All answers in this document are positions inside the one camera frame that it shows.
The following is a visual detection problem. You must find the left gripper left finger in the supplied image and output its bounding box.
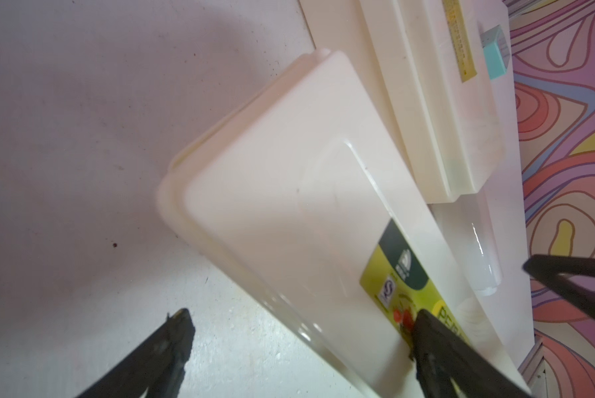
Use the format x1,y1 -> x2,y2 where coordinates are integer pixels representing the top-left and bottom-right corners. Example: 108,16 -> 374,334
80,308 -> 196,397

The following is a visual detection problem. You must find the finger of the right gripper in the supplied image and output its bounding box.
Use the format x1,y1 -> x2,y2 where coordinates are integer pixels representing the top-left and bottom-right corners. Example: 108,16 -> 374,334
522,255 -> 595,321

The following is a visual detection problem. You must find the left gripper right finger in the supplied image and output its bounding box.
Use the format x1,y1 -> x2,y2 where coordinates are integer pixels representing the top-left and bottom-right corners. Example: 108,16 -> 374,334
412,309 -> 530,397

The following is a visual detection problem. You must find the cream wrap dispenser with label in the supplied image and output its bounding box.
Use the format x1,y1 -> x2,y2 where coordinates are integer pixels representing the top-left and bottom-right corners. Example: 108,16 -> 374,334
157,50 -> 528,397

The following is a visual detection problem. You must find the small teal box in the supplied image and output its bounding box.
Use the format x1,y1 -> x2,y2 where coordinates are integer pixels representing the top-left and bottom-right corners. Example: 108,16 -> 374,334
480,25 -> 511,80

